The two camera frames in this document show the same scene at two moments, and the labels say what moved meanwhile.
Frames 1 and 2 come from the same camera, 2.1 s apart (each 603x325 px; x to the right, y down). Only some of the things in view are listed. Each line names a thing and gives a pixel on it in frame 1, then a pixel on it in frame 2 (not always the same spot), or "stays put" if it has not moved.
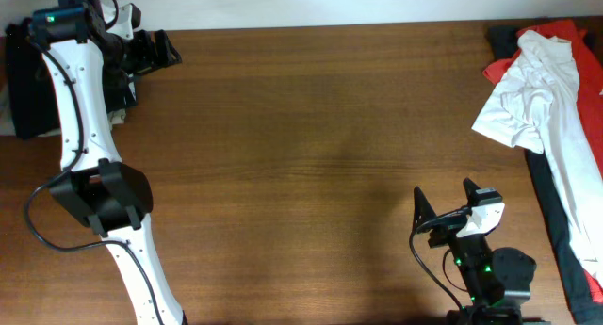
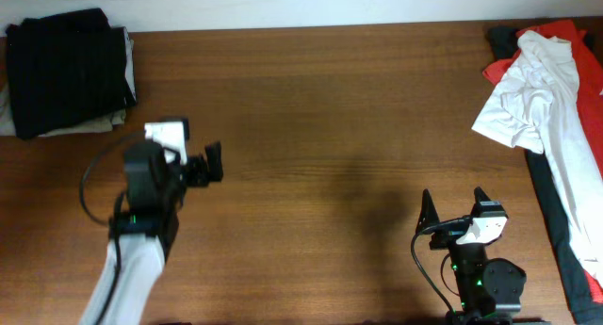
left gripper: (150, 57) → (200, 169)
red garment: (590, 75) stays put
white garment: (538, 106) stays put
